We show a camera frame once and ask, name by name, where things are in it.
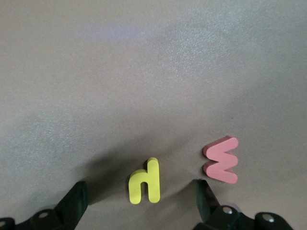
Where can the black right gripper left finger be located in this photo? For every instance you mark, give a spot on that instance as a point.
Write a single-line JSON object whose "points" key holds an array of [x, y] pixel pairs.
{"points": [[62, 213]]}

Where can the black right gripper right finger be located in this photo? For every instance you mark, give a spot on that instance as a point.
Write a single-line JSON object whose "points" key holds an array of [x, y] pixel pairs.
{"points": [[216, 215]]}

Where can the yellow foam letter h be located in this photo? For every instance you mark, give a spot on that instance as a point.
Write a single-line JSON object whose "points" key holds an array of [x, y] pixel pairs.
{"points": [[153, 182]]}

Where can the red foam letter w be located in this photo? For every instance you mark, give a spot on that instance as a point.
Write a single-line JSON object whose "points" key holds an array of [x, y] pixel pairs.
{"points": [[220, 153]]}

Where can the brown table cover mat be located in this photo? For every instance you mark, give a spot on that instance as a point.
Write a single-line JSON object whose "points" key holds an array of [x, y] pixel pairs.
{"points": [[144, 72]]}

